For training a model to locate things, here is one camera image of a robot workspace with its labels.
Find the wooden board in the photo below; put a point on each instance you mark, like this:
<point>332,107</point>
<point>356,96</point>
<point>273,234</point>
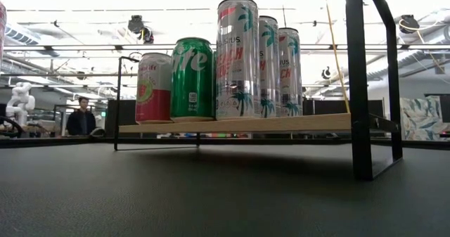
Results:
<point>281,122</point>

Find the silver Celsius energy drink can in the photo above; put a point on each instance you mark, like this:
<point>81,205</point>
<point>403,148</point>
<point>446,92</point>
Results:
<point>237,71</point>
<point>291,71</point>
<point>270,71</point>

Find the pink silver sparkling water can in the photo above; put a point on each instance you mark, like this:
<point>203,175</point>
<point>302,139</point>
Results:
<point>153,89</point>

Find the small black hanging device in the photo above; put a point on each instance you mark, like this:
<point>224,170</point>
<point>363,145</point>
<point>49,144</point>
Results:
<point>326,73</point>

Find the person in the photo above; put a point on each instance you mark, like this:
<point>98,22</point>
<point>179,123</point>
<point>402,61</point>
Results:
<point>81,119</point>

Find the green Sprite can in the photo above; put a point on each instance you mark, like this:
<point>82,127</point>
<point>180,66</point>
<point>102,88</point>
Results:
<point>191,82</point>

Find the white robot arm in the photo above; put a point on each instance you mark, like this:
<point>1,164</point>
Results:
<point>21,100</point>

